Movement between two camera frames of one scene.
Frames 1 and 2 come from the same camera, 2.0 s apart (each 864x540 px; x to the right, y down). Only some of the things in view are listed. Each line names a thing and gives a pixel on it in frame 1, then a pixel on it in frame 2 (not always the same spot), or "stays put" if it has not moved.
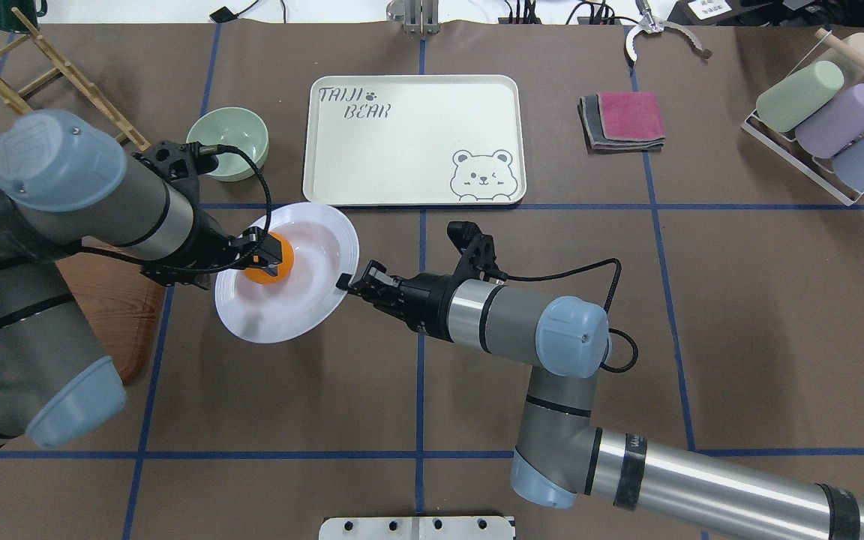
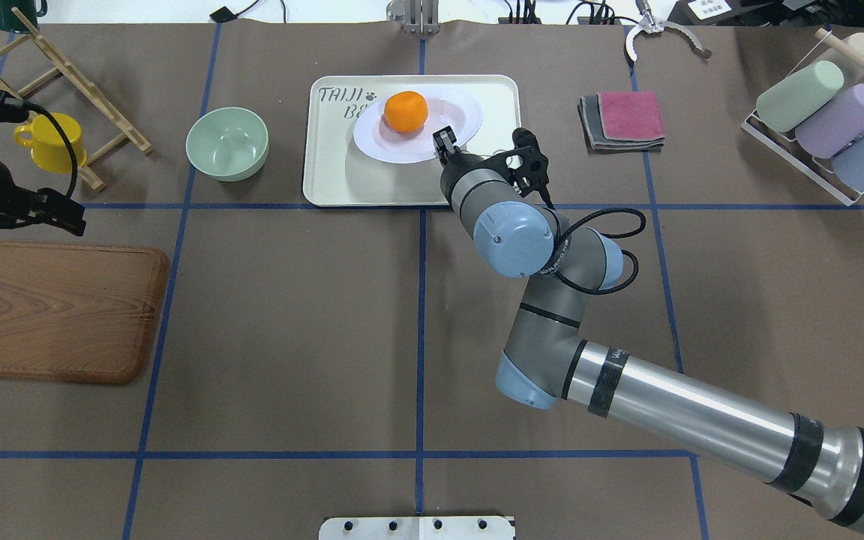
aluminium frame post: (419, 16) stays put
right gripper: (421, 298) -> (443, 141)
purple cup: (829, 131) stays put
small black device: (223, 14) stays put
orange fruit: (262, 276) -> (406, 112)
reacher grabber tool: (649, 24) stays put
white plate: (325, 247) -> (447, 106)
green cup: (779, 104) stays put
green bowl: (236, 127) stays put
